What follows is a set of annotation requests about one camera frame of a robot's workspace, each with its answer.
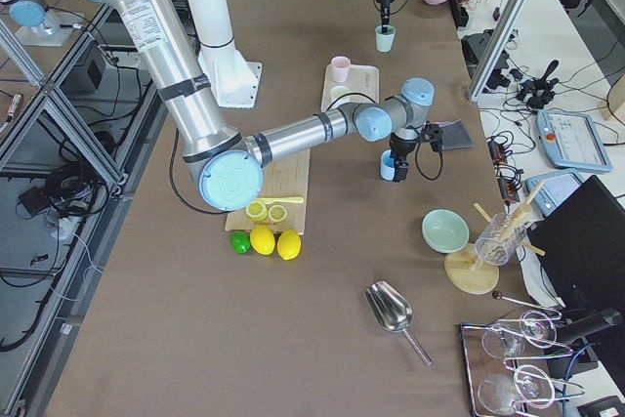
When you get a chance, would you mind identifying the bamboo cutting board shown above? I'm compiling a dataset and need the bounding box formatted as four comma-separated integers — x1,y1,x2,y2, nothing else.
225,149,311,235

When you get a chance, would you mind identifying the wooden cup stand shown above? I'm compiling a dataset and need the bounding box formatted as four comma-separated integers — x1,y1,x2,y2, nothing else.
444,183,546,295

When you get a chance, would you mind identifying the cream white cup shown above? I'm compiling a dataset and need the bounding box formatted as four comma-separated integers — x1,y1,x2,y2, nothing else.
330,85,351,107

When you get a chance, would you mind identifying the lemon half right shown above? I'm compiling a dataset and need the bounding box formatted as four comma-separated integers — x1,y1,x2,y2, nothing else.
268,204,288,224

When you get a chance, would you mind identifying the cream rabbit tray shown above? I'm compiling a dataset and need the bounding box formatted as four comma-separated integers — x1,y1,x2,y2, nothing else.
320,64,380,111

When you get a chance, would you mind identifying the light blue cup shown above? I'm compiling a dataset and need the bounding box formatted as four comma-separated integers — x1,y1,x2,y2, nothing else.
380,149,395,181

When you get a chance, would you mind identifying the yellow plastic knife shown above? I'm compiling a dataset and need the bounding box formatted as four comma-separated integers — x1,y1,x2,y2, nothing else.
256,196,305,204

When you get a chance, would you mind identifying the lemon half left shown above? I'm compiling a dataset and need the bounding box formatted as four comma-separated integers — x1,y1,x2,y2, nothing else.
245,200,269,222

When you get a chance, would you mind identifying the wine glass rack tray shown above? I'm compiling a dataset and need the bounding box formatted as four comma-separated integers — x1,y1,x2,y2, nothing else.
459,309,585,416

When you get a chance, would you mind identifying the clear textured glass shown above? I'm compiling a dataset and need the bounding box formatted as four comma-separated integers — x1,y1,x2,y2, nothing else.
475,213,525,266

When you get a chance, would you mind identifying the pink cup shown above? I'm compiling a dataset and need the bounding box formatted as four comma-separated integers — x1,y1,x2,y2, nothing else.
330,56,352,83

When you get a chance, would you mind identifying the lemon half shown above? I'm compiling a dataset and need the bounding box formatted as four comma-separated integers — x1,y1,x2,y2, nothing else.
268,204,288,224
245,200,269,222

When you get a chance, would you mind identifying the aluminium frame post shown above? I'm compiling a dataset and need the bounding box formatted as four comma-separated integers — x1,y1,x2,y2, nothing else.
467,0,527,104

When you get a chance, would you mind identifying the blue teach pendant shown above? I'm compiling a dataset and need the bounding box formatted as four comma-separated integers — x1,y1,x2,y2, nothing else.
536,109,612,173
524,168,585,217

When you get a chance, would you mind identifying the mint green cup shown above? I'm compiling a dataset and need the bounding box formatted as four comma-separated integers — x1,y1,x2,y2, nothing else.
375,25,396,53

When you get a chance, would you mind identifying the grey folded cloth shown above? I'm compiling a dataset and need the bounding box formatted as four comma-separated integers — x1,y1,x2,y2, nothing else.
437,119,475,151

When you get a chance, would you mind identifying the green bowl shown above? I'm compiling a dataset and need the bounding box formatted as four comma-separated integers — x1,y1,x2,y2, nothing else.
422,209,469,254

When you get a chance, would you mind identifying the black monitor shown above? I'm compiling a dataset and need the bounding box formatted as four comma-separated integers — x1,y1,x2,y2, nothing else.
528,176,624,312

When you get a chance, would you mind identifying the green lime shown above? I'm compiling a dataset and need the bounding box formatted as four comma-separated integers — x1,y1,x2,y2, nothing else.
229,231,252,254

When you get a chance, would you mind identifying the whole yellow lemon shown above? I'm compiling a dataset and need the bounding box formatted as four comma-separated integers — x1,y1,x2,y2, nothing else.
249,225,275,256
277,229,302,261

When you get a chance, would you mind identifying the metal scoop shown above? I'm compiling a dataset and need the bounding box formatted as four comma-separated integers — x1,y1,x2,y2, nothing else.
365,280,433,367

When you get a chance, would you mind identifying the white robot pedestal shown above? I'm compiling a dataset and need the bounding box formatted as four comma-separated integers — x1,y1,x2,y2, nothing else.
187,0,262,109

